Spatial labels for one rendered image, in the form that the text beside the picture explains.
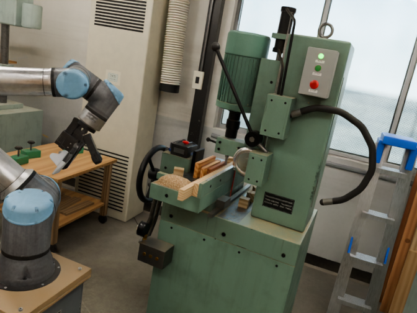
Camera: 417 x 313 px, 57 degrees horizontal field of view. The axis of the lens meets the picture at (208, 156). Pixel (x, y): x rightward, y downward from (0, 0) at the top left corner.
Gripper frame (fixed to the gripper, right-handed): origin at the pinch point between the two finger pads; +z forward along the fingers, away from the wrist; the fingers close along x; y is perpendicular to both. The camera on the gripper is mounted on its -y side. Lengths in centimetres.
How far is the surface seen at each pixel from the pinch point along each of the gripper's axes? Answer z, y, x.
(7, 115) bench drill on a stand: 26, 77, -176
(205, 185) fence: -27, -44, 7
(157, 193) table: -14.3, -33.0, -1.5
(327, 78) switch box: -81, -54, 18
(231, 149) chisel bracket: -45, -49, -17
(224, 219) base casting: -21, -60, -1
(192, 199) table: -20.5, -43.4, 5.9
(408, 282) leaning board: -49, -195, -64
